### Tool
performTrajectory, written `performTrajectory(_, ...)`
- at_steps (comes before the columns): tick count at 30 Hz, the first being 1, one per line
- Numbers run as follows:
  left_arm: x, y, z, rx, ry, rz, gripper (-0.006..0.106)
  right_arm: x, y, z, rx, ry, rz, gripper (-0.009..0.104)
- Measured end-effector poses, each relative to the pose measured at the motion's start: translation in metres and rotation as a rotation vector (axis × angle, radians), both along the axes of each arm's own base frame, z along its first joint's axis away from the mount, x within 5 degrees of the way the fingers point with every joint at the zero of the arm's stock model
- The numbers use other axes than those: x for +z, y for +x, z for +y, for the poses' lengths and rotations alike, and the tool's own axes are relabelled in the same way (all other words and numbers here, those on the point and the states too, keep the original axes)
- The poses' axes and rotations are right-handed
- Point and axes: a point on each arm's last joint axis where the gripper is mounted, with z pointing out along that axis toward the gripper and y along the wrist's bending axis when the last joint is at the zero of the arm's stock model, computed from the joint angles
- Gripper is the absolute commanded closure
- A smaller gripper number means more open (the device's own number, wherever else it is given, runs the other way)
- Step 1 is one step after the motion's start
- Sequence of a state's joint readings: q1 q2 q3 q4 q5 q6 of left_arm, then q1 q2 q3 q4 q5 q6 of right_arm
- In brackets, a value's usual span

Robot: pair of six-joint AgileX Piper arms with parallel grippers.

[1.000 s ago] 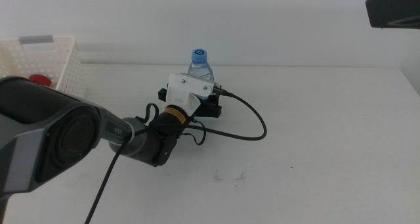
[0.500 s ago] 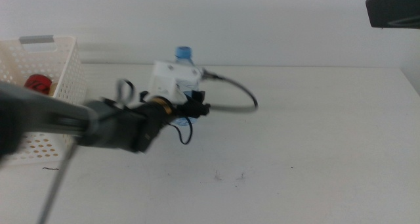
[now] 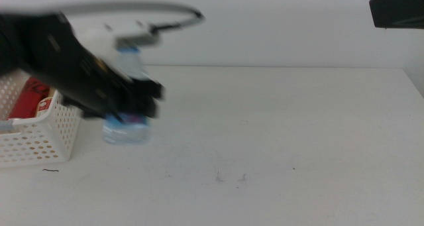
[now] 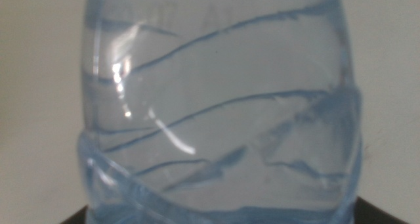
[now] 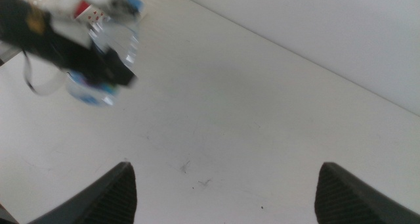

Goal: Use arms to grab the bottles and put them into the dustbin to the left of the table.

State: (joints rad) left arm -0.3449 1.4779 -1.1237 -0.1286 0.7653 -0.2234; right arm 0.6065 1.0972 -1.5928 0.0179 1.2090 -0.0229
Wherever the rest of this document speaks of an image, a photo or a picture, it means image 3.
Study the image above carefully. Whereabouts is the clear water bottle blue cap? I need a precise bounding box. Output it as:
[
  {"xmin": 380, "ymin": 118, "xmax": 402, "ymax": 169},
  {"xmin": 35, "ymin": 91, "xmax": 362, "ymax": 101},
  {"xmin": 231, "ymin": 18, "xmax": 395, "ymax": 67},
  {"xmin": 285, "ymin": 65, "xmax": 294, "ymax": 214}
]
[{"xmin": 101, "ymin": 46, "xmax": 152, "ymax": 146}]

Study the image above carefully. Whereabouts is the white perforated plastic basket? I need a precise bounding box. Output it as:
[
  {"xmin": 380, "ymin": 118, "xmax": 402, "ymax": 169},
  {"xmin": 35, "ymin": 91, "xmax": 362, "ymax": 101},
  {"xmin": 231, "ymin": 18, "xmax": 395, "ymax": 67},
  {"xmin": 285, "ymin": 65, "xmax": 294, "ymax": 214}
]
[{"xmin": 0, "ymin": 68, "xmax": 83, "ymax": 169}]

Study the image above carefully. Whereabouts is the red soda can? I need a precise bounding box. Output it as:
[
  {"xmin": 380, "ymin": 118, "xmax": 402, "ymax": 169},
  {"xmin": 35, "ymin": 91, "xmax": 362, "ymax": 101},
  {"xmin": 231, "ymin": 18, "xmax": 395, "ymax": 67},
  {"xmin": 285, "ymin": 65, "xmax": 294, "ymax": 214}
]
[{"xmin": 8, "ymin": 76, "xmax": 50, "ymax": 120}]

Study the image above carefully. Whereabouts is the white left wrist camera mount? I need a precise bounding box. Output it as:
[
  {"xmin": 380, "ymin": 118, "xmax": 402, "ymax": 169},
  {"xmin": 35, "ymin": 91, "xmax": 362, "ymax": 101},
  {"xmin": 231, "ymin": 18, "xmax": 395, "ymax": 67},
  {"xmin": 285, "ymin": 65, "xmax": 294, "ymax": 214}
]
[{"xmin": 74, "ymin": 19, "xmax": 162, "ymax": 83}]

